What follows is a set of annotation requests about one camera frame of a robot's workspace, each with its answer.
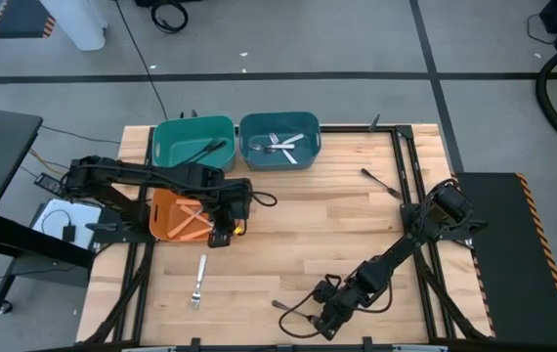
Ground dark wrist cable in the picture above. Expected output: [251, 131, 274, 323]
[251, 190, 279, 208]
[278, 273, 393, 340]

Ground dark left wrist cable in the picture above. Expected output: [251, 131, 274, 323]
[251, 190, 279, 208]

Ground green plastic bin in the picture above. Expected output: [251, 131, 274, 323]
[151, 114, 237, 173]

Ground white paper sheet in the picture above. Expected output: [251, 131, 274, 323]
[31, 198, 103, 250]

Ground dark right wrist cable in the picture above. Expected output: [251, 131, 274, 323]
[278, 273, 393, 340]

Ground white pillar base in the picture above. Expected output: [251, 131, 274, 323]
[38, 0, 109, 52]

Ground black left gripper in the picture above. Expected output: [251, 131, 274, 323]
[208, 193, 253, 248]

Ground black aluminium table frame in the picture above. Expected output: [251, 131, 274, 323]
[80, 123, 494, 352]

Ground black hazard-edged platform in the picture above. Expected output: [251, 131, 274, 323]
[451, 170, 557, 347]

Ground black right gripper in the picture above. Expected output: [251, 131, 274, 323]
[310, 276, 375, 342]

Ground coiled black cable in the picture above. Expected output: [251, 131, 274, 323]
[150, 0, 191, 35]

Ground thin black floor cable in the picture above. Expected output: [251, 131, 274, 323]
[113, 0, 169, 121]

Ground black power brick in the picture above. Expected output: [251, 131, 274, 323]
[33, 171, 72, 197]

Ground blue plastic bin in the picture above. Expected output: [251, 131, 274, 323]
[237, 110, 322, 172]

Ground black hazard-striped floor mat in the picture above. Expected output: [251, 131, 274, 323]
[0, 0, 58, 40]

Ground orange plastic bin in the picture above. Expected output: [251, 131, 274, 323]
[149, 188, 240, 243]

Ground yellow floor cable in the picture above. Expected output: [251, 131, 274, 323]
[27, 148, 72, 173]

